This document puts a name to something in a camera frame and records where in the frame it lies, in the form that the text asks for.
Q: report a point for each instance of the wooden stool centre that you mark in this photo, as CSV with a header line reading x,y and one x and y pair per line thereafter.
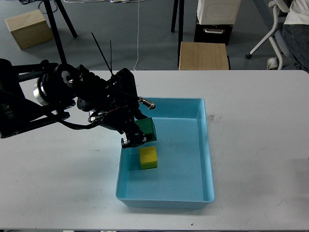
x,y
203,56

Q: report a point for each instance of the blue plastic bin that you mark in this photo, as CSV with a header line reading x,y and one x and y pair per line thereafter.
x,y
183,176

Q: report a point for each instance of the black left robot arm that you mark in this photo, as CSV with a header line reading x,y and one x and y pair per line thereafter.
x,y
37,95

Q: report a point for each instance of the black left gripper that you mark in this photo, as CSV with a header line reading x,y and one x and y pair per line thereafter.
x,y
114,104

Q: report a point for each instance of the green block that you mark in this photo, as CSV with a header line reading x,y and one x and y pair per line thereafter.
x,y
147,127

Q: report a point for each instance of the black cable tie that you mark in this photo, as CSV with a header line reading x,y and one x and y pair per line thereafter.
x,y
108,65

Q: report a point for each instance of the white appliance box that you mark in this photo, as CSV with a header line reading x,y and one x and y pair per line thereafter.
x,y
217,12

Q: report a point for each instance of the black tripod legs left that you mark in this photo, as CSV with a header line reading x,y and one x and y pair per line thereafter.
x,y
65,36

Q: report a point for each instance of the light wooden box left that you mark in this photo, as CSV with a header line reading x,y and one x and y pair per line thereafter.
x,y
29,29

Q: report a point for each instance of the seated person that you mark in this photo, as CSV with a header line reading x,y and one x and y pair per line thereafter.
x,y
295,32

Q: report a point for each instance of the yellow block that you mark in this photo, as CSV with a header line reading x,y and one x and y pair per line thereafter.
x,y
148,157

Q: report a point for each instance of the white office chair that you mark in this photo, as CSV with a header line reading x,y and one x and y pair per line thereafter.
x,y
280,9

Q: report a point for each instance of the black drawer cabinet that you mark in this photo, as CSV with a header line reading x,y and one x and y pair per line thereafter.
x,y
211,33

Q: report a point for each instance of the black table legs centre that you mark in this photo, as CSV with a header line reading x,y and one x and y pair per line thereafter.
x,y
178,13

